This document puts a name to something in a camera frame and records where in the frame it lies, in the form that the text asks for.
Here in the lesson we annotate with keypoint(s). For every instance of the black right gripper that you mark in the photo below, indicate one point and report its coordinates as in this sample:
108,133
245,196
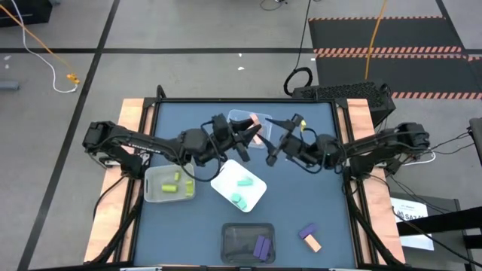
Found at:
299,150

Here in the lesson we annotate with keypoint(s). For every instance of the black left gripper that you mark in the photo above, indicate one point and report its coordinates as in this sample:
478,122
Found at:
226,139

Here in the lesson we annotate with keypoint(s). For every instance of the teal rectangular block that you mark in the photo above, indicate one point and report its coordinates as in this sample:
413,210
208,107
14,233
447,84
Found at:
244,182

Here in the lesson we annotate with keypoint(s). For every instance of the white plastic bin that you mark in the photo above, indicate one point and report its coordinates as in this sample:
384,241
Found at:
226,180

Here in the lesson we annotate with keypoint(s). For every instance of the yellow-green arch block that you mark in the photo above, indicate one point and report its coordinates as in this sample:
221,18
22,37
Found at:
189,187

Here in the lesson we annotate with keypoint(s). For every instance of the small yellow-green cube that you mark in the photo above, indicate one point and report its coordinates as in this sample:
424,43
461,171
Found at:
177,175

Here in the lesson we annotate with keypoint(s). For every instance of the yellow-green cylinder block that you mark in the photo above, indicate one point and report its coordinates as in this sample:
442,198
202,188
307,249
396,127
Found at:
169,188

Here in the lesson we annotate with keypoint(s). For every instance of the purple rectangular block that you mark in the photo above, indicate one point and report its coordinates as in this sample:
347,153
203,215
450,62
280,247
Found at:
308,230
260,246

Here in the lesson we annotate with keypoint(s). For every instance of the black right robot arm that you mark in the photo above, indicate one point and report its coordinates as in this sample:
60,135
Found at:
376,145

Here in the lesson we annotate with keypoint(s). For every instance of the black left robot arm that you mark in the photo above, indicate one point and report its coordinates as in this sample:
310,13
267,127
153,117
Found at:
150,145

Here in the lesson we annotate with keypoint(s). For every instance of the clear plastic bin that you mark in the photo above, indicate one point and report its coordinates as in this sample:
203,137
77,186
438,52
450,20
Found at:
267,131

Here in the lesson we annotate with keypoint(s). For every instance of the white tape scrap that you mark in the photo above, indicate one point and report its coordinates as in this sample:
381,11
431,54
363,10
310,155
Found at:
241,68

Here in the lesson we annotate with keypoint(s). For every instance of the black perforated computer tower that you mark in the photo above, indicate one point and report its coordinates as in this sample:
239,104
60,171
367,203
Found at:
339,91

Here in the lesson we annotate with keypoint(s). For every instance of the black plastic bin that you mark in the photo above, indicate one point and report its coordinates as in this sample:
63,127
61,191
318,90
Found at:
237,241

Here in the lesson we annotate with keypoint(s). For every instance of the grey translucent plastic bin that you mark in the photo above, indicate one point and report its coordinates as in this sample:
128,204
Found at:
154,195

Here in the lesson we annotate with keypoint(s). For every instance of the wooden side board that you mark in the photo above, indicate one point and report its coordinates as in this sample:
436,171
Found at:
384,211
109,226

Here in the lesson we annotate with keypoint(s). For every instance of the black mat striped edge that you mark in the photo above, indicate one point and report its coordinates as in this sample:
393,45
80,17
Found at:
414,75
376,34

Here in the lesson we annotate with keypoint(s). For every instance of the white printed paper sheet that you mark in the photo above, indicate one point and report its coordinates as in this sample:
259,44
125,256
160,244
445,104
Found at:
414,241

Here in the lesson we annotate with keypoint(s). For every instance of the black metal beam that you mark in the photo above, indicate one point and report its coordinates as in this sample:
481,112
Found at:
452,220

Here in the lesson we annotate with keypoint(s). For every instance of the dark grey panel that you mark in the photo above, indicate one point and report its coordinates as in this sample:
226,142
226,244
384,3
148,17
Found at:
477,139

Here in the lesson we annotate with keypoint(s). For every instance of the black box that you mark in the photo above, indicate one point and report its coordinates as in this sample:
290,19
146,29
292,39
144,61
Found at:
22,15

